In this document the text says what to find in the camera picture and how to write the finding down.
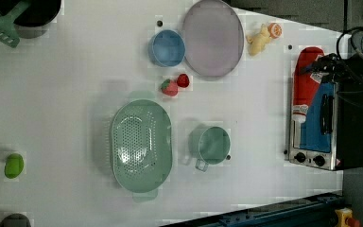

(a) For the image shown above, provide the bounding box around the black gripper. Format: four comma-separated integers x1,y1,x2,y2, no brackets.
301,53,349,83

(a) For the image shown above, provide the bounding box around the red ketchup bottle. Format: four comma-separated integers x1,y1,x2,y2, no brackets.
292,46,324,124

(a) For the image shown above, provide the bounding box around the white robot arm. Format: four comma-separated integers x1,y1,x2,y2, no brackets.
299,51,363,82

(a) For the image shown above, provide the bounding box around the green oval strainer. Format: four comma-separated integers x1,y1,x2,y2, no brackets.
110,98,173,202

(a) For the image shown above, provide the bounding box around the toy orange half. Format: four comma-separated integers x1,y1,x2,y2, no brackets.
268,23,283,39

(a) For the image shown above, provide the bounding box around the toy peeled banana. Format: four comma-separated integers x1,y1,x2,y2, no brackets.
246,25,271,56

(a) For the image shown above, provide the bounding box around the black toaster oven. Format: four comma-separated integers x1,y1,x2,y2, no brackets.
287,69,363,171

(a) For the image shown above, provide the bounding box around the lilac round plate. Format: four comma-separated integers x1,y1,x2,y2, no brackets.
182,0,245,77

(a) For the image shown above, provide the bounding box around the green plastic mug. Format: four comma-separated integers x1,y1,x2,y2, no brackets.
188,125,231,172

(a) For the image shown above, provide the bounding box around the red toy fruit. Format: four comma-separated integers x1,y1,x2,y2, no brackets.
177,74,190,88

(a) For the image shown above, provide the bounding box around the toy strawberry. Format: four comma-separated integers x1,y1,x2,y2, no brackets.
161,79,179,96

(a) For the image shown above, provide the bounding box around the blue plastic cup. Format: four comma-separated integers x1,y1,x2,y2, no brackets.
147,29,185,67

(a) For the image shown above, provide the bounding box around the yellow red emergency button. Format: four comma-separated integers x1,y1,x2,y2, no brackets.
335,208,362,227

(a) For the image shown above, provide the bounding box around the black utensil holder cup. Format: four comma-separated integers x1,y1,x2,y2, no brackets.
0,0,61,27

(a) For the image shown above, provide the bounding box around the green plastic spatula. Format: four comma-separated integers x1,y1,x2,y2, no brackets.
0,0,30,48

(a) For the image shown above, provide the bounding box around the green toy vegetable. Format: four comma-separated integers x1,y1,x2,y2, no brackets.
4,153,24,179

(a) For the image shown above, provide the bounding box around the blue metal frame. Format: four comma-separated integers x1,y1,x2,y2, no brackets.
162,193,345,227

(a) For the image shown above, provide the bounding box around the black cylinder table post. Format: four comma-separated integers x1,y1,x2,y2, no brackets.
0,214,31,227

